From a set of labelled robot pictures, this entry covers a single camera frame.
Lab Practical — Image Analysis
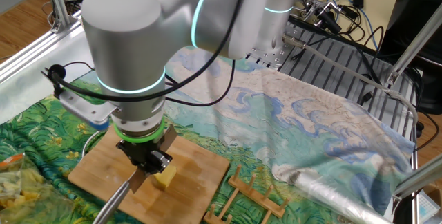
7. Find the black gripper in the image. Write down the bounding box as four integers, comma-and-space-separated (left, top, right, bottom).
115, 139, 173, 177

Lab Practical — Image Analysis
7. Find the steel cleaver knife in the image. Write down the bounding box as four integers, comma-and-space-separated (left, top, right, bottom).
92, 124, 177, 224

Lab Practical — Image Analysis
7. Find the yellow potato half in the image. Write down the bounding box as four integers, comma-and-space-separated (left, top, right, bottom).
153, 164, 177, 191

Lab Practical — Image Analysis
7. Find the wooden cutting board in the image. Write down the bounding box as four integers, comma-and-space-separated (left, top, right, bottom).
68, 124, 231, 224

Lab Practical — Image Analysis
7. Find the wooden peg rack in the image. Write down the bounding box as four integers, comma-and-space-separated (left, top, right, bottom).
202, 163, 291, 224

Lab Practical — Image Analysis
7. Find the bag of chopped potato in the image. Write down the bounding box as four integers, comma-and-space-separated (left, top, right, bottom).
0, 153, 75, 224

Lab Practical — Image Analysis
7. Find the painted landscape tablecloth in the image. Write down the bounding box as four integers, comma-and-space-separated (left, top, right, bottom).
0, 30, 415, 224

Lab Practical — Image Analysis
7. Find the clear plastic wrap roll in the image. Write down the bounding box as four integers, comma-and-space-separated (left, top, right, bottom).
291, 170, 394, 224

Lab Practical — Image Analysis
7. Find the black plug connector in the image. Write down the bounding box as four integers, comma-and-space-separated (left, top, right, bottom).
358, 91, 374, 106

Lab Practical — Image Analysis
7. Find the white grid tray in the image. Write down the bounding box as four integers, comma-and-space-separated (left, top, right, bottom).
416, 189, 442, 224

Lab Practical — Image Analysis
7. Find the large black case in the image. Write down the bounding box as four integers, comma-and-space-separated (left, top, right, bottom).
378, 0, 442, 116

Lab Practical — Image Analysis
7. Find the thin black cable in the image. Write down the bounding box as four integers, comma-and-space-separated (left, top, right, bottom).
164, 59, 236, 108

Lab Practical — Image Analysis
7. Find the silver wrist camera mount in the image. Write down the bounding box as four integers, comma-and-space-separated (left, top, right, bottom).
57, 87, 118, 131

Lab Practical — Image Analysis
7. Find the thick black cable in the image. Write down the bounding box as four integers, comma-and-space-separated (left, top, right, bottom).
41, 0, 249, 102

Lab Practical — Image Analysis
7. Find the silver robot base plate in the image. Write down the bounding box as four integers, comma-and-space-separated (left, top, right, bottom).
247, 35, 293, 69

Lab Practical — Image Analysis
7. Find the aluminium frame post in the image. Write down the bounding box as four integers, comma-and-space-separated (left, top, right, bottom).
385, 2, 442, 86
41, 0, 75, 34
392, 154, 442, 200

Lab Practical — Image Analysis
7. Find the grey hose metal connector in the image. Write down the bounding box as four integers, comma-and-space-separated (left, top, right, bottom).
282, 33, 419, 130

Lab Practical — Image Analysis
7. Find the black clamp mount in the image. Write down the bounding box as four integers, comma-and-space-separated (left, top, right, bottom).
303, 1, 343, 35

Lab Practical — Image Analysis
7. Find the blue cable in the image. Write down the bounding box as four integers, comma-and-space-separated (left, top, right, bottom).
316, 0, 381, 50

